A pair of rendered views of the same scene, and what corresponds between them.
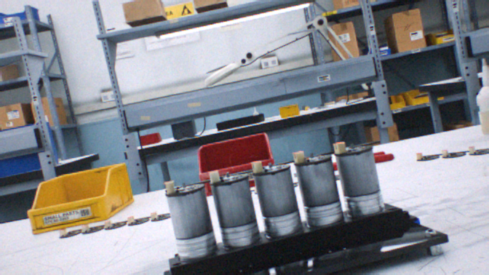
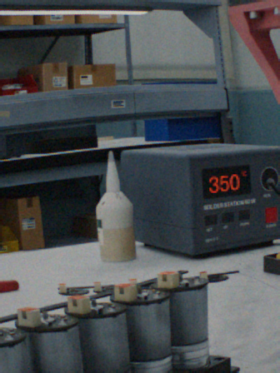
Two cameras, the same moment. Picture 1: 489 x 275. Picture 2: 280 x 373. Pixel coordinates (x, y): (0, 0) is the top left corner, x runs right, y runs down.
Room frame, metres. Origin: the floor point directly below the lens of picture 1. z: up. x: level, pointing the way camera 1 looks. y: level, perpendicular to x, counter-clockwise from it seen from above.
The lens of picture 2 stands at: (0.06, 0.19, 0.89)
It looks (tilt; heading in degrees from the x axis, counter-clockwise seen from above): 5 degrees down; 320
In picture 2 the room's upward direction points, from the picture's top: 4 degrees counter-clockwise
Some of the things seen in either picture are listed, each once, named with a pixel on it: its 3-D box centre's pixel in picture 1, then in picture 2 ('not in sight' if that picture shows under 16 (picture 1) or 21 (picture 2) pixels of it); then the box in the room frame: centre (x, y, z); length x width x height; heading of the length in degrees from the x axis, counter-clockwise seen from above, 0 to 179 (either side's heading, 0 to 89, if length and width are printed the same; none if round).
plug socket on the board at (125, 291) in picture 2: (300, 156); (127, 291); (0.33, -0.03, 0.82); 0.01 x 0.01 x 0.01; 9
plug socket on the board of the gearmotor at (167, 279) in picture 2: (340, 148); (169, 279); (0.34, -0.06, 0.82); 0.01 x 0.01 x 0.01; 9
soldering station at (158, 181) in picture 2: not in sight; (207, 197); (0.68, -0.43, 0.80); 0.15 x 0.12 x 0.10; 163
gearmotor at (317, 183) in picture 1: (319, 196); (142, 346); (0.33, -0.04, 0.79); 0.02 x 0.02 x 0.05
